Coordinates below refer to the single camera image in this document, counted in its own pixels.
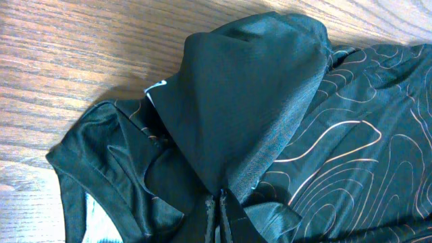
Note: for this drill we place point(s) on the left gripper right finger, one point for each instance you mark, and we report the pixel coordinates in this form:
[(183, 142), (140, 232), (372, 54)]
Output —
[(231, 214)]

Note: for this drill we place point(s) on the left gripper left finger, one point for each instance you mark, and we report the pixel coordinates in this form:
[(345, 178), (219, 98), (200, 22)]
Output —
[(209, 224)]

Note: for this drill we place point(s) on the black orange patterned jersey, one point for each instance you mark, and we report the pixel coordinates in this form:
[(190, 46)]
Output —
[(318, 143)]

